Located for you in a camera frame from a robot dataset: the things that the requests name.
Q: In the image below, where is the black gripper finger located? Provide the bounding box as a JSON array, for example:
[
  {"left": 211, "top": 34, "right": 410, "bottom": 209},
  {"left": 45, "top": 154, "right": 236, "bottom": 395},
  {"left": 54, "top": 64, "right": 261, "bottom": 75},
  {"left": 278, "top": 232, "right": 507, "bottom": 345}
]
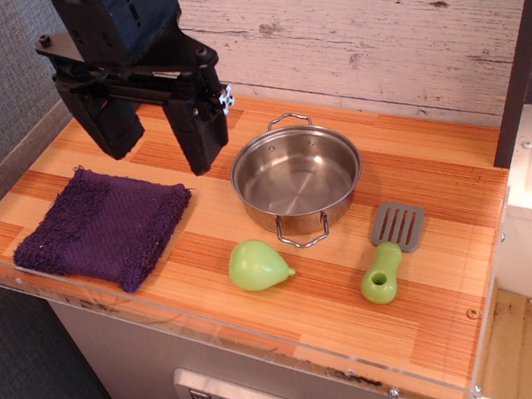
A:
[
  {"left": 55, "top": 79, "right": 144, "bottom": 160},
  {"left": 163, "top": 90, "right": 229, "bottom": 176}
]

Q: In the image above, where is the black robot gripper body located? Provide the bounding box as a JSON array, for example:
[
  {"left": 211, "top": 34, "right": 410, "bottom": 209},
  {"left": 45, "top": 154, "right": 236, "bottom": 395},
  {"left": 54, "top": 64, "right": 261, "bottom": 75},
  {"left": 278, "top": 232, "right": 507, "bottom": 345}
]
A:
[{"left": 35, "top": 19, "right": 235, "bottom": 117}]

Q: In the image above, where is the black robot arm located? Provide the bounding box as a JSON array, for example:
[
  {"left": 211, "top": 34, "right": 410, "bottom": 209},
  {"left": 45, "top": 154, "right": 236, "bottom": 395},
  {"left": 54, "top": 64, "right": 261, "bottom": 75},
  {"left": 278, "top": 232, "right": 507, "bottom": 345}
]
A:
[{"left": 35, "top": 0, "right": 234, "bottom": 175}]

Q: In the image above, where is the purple folded towel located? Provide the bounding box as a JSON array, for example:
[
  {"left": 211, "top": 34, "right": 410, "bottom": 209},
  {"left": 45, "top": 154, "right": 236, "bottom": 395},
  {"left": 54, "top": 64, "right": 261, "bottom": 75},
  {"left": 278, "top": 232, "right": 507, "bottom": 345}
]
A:
[{"left": 13, "top": 167, "right": 192, "bottom": 293}]

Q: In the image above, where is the stainless steel pot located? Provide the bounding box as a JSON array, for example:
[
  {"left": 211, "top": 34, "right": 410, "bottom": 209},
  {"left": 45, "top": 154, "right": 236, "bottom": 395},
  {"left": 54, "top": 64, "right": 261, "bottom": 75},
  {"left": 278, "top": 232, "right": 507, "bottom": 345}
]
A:
[{"left": 230, "top": 112, "right": 363, "bottom": 249}]

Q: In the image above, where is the clear acrylic edge guard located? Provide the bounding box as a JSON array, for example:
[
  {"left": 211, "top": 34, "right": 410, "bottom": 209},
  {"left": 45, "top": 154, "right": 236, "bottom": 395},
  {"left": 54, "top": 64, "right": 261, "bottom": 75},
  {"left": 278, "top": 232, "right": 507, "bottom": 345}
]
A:
[{"left": 0, "top": 97, "right": 507, "bottom": 399}]

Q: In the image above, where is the grey green toy spatula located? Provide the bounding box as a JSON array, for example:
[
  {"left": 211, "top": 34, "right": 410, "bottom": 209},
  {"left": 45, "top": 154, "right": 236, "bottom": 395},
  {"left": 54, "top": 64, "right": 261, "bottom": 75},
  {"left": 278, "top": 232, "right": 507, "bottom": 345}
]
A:
[{"left": 360, "top": 201, "right": 426, "bottom": 305}]

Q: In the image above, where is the grey toy fridge cabinet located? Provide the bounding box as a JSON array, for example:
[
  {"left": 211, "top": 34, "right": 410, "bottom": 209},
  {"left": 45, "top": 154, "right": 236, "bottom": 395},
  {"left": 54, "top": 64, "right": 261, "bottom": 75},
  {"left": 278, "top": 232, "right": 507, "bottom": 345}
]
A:
[{"left": 47, "top": 239, "right": 455, "bottom": 399}]

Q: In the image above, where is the dark vertical post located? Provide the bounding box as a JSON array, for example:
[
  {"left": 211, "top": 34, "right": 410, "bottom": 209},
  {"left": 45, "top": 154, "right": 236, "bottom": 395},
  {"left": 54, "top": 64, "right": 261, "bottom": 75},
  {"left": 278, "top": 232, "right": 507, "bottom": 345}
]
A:
[{"left": 493, "top": 0, "right": 532, "bottom": 169}]

